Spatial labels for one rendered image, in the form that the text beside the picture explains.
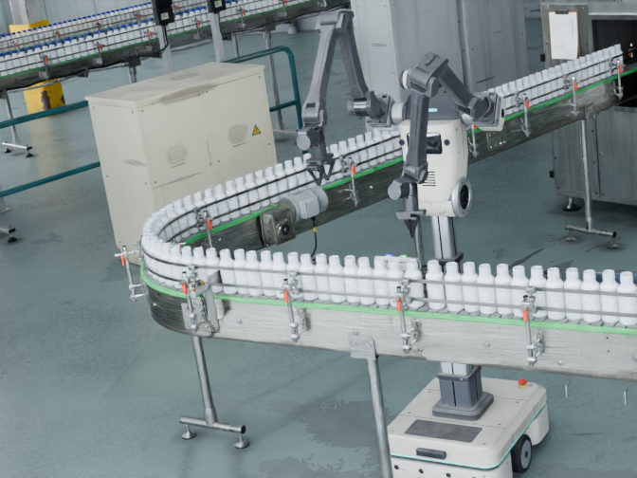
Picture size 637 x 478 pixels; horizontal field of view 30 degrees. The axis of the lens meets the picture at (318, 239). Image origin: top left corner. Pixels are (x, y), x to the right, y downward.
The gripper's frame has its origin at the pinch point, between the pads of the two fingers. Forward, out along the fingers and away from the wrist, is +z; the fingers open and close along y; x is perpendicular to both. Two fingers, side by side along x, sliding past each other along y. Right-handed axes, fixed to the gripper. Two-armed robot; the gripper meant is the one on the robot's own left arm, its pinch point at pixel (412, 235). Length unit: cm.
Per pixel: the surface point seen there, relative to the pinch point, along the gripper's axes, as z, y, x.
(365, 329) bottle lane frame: 29.8, -14.2, -21.9
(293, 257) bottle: 4.7, -41.3, -14.7
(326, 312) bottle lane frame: 24.2, -28.9, -19.0
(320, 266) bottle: 7.5, -30.3, -17.5
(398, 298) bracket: 15.7, 1.6, -35.8
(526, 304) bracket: 16, 45, -46
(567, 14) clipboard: -83, 31, 360
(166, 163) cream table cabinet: -4, -228, 305
